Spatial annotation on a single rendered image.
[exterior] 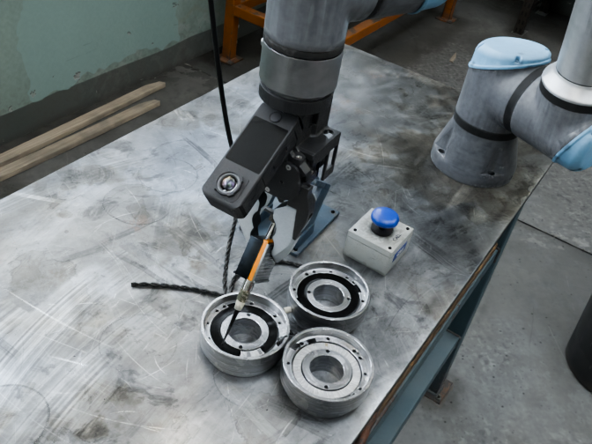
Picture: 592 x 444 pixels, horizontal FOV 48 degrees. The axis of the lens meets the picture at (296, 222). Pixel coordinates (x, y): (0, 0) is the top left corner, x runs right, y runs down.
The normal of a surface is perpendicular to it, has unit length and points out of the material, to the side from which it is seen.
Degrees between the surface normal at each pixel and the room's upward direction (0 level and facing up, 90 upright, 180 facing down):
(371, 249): 90
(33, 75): 90
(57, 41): 90
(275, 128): 31
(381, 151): 0
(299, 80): 89
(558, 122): 100
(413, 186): 0
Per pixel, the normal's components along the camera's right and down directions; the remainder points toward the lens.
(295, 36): -0.27, 0.58
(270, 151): -0.15, -0.41
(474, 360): 0.14, -0.76
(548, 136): -0.82, 0.42
